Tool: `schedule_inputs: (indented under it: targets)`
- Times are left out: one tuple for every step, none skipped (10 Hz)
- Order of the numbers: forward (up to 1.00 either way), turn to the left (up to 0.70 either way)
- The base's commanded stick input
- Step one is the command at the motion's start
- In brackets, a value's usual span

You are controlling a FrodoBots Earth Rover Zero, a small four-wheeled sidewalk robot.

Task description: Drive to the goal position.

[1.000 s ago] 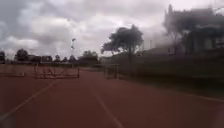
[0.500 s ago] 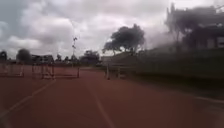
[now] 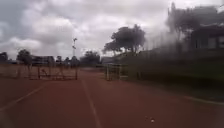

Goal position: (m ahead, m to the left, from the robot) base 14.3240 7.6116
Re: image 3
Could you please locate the large dark tree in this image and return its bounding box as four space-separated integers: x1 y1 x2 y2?
102 23 147 55

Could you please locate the floodlight pole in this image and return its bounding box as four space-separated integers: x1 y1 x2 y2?
71 37 78 59

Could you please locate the red running track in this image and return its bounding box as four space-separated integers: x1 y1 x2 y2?
0 67 224 128

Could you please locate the row of distant trees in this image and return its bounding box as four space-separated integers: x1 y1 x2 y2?
0 48 102 68

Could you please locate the row of hurdles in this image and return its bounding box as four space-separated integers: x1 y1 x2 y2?
15 64 79 81

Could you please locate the green hedge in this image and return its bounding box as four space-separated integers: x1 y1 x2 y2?
116 48 224 89

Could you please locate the low distant building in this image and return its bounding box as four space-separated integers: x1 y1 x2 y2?
30 55 56 66

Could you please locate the tall tree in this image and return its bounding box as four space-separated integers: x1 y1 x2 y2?
165 2 224 44

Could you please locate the grass strip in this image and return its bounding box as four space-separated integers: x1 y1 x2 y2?
133 78 224 103

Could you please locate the dark building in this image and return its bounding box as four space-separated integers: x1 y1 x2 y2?
189 23 224 54

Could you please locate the small white goal frame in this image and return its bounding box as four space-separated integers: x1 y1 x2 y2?
105 63 123 82

